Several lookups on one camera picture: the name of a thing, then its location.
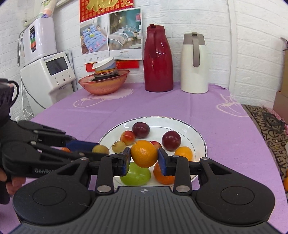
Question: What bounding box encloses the small yellow-red plum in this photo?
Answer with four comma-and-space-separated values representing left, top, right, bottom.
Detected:
112, 141, 127, 153

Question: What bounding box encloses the grey metal hose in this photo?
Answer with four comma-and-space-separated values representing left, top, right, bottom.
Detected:
17, 29, 26, 68

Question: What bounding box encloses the pastel printed package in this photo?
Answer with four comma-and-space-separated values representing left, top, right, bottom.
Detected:
38, 0, 57, 19

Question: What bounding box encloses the bedding wall poster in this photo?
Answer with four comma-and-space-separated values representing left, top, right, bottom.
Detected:
79, 8, 143, 61

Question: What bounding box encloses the person's left hand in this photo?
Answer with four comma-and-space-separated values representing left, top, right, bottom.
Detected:
0, 167, 26, 197

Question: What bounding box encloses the green fruit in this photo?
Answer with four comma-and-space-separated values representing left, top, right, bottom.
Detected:
120, 162, 152, 186

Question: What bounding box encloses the red paper sheet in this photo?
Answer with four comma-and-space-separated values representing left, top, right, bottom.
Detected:
85, 60, 139, 73

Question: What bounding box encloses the dark patterned bowl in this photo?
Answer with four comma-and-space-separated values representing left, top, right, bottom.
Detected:
93, 68, 120, 82

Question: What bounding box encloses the small yellow-green plum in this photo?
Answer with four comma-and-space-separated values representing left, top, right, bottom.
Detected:
92, 144, 110, 155

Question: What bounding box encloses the brown patterned cloth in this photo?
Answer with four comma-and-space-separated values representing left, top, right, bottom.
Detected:
242, 104, 288, 181

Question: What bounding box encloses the white thermos jug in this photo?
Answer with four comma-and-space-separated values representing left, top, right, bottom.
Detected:
180, 32, 209, 94

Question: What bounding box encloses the red thermos jug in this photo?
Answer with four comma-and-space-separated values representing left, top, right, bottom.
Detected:
143, 24, 174, 93

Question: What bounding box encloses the red gold wall decoration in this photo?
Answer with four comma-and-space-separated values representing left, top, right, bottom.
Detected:
79, 0, 135, 23

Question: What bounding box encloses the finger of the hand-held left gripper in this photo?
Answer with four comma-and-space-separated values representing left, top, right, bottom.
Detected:
29, 141, 111, 161
17, 120, 100, 152

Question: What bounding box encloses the grey cable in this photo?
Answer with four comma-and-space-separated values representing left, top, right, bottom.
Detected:
20, 75, 46, 110

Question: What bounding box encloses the purple tablecloth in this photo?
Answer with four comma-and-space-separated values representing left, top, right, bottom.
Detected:
0, 81, 288, 234

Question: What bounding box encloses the white round plate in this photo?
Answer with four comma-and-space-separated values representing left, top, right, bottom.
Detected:
98, 116, 208, 188

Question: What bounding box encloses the pink plastic bowl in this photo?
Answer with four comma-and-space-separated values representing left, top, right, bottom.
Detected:
78, 69, 131, 95

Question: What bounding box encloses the cardboard box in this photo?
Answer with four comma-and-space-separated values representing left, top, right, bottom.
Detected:
273, 90, 288, 124

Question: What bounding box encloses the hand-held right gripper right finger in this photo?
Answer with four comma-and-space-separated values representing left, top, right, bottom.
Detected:
157, 148, 233, 195

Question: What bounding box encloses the dark purple plum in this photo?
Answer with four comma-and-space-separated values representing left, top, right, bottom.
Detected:
132, 122, 151, 139
161, 130, 182, 152

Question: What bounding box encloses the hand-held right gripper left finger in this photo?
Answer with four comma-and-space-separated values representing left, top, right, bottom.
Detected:
53, 147, 131, 195

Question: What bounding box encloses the white water purifier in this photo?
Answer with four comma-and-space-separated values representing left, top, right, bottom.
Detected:
22, 17, 57, 66

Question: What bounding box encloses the white water dispenser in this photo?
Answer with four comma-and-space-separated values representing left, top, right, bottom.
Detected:
19, 51, 76, 116

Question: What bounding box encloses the yellow-orange orange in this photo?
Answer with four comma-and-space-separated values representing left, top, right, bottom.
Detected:
174, 146, 193, 162

